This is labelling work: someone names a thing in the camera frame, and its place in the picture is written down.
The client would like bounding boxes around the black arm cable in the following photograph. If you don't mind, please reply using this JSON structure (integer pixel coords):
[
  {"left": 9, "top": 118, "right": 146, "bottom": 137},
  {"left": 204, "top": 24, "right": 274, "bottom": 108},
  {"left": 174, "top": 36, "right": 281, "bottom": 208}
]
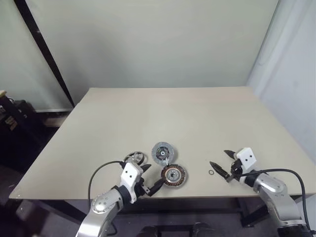
[
  {"left": 87, "top": 160, "right": 126, "bottom": 207},
  {"left": 238, "top": 168, "right": 316, "bottom": 237}
]

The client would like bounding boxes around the black diagonal wall strip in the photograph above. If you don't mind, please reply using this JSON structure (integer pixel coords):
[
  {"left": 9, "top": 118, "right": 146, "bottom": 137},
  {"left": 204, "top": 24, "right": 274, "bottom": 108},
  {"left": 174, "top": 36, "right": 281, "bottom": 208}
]
[{"left": 13, "top": 0, "right": 76, "bottom": 109}]

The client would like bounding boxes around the grey round disc part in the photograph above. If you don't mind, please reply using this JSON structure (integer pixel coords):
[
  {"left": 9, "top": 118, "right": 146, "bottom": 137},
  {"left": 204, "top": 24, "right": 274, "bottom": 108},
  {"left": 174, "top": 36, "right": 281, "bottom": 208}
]
[{"left": 151, "top": 141, "right": 179, "bottom": 166}]

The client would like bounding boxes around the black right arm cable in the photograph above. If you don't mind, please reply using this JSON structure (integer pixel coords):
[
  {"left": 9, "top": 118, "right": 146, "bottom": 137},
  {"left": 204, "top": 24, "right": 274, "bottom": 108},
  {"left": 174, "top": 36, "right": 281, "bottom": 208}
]
[{"left": 238, "top": 168, "right": 316, "bottom": 237}]

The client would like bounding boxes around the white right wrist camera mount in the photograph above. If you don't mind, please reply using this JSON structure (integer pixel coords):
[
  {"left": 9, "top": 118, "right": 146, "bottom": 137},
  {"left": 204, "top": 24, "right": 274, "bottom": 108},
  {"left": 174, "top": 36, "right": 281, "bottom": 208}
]
[{"left": 234, "top": 147, "right": 258, "bottom": 185}]

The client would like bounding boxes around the copper wound stator ring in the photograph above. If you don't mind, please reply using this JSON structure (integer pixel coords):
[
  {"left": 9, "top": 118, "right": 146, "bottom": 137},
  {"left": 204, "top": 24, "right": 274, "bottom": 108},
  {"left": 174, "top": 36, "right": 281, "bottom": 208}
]
[{"left": 160, "top": 163, "right": 188, "bottom": 190}]

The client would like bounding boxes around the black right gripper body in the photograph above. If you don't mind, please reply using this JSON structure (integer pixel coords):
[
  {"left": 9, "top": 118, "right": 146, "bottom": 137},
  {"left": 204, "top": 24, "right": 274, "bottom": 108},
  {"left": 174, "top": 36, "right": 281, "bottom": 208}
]
[{"left": 230, "top": 158, "right": 245, "bottom": 184}]

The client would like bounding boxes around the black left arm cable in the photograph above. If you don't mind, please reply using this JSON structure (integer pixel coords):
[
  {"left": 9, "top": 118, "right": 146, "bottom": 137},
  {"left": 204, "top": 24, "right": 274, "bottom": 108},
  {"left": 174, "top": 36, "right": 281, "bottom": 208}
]
[{"left": 87, "top": 160, "right": 126, "bottom": 207}]

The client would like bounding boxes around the black table frame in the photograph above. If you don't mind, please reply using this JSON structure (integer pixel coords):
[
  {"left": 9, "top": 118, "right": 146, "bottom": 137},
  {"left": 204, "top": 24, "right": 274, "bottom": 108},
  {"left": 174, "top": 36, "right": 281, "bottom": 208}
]
[{"left": 37, "top": 196, "right": 272, "bottom": 228}]

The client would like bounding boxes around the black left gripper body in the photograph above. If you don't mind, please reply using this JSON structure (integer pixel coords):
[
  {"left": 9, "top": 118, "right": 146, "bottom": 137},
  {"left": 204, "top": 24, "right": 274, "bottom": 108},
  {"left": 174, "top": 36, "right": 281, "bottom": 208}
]
[{"left": 134, "top": 169, "right": 152, "bottom": 198}]

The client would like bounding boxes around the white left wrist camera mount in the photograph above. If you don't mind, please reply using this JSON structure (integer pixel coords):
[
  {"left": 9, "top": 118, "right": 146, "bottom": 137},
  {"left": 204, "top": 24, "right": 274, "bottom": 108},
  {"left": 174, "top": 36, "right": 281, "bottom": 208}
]
[{"left": 120, "top": 161, "right": 145, "bottom": 204}]

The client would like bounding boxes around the dark rounded block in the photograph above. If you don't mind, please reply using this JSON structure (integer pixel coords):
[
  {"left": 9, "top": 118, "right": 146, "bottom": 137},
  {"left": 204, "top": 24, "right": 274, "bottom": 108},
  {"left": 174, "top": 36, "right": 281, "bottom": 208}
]
[
  {"left": 192, "top": 222, "right": 218, "bottom": 237},
  {"left": 137, "top": 225, "right": 161, "bottom": 237}
]

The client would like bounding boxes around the black equipment case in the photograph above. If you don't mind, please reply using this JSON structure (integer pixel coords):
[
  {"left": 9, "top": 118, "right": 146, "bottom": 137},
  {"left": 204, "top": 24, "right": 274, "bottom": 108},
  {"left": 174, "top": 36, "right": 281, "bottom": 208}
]
[{"left": 0, "top": 98, "right": 39, "bottom": 151}]

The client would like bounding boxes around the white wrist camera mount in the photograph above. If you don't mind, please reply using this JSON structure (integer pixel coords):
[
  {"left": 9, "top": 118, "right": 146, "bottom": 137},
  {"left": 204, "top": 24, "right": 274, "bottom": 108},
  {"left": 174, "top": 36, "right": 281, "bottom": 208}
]
[
  {"left": 120, "top": 161, "right": 145, "bottom": 204},
  {"left": 234, "top": 147, "right": 258, "bottom": 185}
]

